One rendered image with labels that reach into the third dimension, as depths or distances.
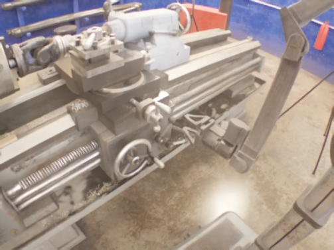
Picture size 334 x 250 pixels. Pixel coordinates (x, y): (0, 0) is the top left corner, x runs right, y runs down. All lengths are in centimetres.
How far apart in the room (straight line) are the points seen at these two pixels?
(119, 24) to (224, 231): 124
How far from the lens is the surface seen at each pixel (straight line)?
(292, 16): 62
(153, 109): 90
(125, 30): 118
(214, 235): 131
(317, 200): 63
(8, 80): 93
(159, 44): 129
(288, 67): 61
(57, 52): 103
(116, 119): 89
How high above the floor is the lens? 143
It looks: 40 degrees down
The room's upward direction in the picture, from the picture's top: 5 degrees clockwise
